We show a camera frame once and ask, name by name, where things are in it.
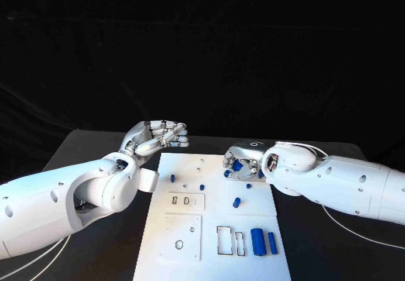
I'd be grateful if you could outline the white cable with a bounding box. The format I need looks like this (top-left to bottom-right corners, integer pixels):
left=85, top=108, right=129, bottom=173
left=321, top=204, right=405, bottom=251
left=275, top=141, right=328, bottom=160
left=0, top=236, right=66, bottom=280
left=28, top=235, right=72, bottom=281

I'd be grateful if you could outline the white task board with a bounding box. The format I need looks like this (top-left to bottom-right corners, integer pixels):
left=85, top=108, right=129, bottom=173
left=132, top=152, right=292, bottom=281

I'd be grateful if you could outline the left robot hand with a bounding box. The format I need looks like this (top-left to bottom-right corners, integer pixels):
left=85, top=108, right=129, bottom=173
left=118, top=119, right=190, bottom=157

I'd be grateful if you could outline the thick blue cylinder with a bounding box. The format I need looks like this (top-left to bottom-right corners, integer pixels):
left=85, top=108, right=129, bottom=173
left=249, top=228, right=266, bottom=257

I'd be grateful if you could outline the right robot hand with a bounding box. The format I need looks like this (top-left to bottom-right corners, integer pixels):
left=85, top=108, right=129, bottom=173
left=222, top=140, right=269, bottom=180

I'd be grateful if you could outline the thin blue cylinder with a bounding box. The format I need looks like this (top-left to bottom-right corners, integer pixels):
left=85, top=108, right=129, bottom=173
left=266, top=232, right=278, bottom=255

